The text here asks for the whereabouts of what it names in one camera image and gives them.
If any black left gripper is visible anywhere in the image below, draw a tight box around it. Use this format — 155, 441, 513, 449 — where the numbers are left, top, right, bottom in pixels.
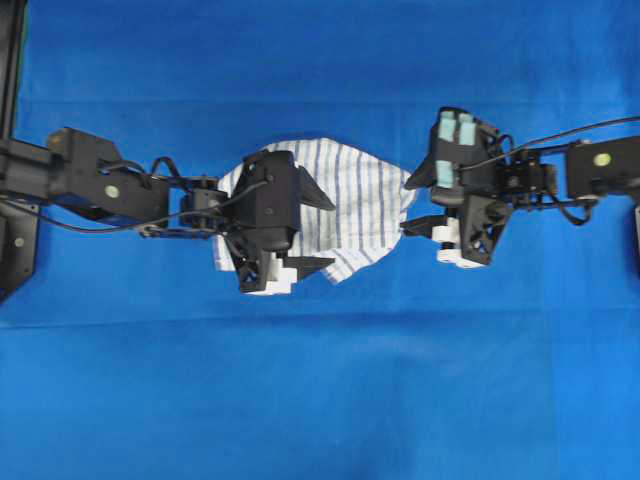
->
223, 166, 336, 294

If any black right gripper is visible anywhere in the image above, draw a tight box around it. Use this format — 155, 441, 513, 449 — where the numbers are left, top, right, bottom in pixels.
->
400, 132, 513, 268

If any white blue striped towel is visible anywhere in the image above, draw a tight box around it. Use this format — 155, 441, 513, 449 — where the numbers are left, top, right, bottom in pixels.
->
211, 135, 420, 286

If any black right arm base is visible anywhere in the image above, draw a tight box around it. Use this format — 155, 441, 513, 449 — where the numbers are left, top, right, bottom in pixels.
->
633, 205, 640, 275

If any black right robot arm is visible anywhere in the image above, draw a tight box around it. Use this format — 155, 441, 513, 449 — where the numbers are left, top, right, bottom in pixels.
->
401, 109, 639, 268

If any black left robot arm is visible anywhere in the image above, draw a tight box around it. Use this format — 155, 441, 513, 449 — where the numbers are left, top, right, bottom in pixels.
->
1, 128, 335, 295

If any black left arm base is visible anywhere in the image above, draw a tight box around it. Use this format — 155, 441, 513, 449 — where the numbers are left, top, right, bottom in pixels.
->
1, 0, 40, 301

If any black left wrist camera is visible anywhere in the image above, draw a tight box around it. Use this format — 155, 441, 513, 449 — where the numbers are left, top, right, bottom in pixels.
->
230, 150, 300, 252

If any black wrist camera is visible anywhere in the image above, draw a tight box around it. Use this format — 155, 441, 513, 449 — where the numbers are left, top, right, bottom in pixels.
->
230, 150, 300, 252
428, 107, 500, 207

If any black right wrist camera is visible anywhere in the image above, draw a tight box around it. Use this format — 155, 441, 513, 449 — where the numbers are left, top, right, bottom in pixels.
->
428, 107, 500, 207

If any black left camera cable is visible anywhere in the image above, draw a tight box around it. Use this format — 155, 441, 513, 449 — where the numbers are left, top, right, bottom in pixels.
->
0, 180, 271, 235

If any black camera cable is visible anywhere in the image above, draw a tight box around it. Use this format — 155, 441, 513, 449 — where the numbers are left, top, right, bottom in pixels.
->
459, 115, 640, 176
0, 180, 271, 235

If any black right camera cable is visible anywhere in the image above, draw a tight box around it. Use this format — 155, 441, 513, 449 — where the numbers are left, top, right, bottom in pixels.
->
459, 115, 640, 176

